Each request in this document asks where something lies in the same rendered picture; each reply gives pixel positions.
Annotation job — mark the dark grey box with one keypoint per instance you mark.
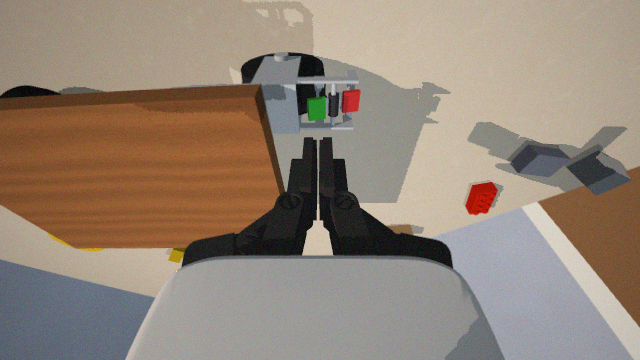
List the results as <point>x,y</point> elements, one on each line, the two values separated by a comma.
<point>539,161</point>

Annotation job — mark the red toy building brick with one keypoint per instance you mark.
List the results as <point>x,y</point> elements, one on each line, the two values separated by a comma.
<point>480,198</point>

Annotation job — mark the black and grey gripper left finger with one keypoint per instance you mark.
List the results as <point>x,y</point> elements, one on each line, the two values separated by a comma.
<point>282,230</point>

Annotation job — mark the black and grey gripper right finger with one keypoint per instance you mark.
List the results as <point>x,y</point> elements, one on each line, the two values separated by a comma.
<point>352,230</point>

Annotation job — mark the brown rectangular block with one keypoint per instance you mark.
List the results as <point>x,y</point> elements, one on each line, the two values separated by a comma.
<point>401,229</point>

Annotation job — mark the dark grey cube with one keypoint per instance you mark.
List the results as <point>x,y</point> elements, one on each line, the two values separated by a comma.
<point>599,173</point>

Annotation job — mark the yellow rectangular bar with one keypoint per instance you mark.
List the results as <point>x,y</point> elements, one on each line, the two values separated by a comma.
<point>176,254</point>

